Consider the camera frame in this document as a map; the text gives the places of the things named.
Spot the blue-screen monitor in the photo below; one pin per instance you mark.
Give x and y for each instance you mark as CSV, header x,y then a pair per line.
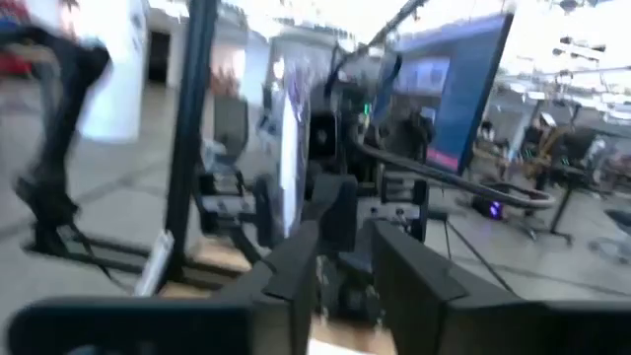
x,y
468,98

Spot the device with purple light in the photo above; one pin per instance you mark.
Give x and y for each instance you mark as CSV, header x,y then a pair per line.
x,y
494,209

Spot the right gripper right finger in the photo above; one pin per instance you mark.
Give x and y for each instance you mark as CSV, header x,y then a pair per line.
x,y
419,305

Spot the purple toothbrush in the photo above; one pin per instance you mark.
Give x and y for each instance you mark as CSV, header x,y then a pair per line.
x,y
293,148

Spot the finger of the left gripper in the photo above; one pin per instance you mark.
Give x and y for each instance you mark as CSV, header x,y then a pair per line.
x,y
268,212
337,212

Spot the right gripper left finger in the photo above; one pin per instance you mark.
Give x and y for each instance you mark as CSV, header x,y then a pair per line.
x,y
276,320

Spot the person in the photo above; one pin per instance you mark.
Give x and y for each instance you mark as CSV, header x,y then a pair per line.
x,y
542,148

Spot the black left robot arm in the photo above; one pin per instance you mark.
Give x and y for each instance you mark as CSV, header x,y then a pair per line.
x,y
352,143

